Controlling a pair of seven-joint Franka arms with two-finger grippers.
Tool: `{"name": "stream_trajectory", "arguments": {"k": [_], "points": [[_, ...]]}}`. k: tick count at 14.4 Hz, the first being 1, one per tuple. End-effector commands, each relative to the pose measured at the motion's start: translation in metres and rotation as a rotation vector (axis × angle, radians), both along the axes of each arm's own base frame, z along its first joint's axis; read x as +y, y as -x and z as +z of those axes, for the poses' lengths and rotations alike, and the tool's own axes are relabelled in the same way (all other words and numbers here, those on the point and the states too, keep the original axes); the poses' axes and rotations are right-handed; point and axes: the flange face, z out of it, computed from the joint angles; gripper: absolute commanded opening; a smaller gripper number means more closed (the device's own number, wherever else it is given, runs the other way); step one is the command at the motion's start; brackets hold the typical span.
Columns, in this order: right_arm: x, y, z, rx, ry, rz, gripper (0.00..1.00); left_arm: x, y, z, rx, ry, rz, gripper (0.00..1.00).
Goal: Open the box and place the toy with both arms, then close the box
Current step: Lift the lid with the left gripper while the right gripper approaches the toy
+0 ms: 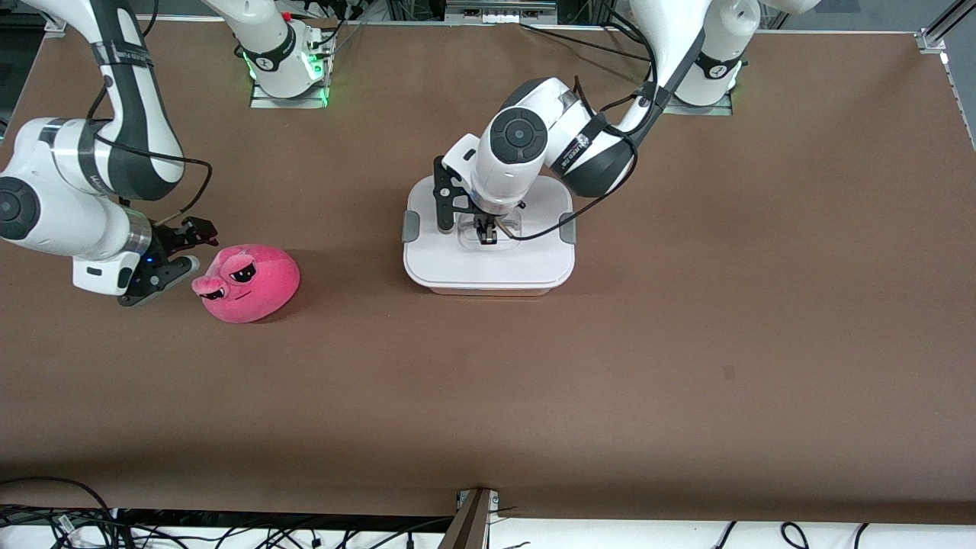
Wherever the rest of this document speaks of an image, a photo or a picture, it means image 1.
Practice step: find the black equipment rack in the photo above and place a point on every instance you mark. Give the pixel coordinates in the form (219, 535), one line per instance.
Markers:
(496, 9)

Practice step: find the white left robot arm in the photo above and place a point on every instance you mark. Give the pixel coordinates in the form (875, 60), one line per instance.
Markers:
(518, 137)

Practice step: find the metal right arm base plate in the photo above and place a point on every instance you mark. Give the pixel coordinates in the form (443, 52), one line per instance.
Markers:
(290, 102)

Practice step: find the white box lid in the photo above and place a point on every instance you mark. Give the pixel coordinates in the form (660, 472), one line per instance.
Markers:
(488, 263)

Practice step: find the brown support beam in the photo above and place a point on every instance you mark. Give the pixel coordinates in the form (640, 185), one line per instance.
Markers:
(467, 526)

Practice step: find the aluminium frame profile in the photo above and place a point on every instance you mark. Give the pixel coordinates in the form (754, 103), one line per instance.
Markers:
(953, 30)

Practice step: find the pink plush toy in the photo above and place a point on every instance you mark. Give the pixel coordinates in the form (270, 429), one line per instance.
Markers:
(248, 286)

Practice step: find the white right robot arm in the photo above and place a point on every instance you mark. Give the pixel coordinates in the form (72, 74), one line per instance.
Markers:
(137, 114)

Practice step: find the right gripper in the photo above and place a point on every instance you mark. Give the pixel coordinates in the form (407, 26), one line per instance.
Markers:
(166, 241)

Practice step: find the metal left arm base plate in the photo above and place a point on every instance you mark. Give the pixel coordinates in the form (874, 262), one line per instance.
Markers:
(698, 111)

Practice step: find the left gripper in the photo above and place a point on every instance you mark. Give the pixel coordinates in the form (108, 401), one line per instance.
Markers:
(486, 226)

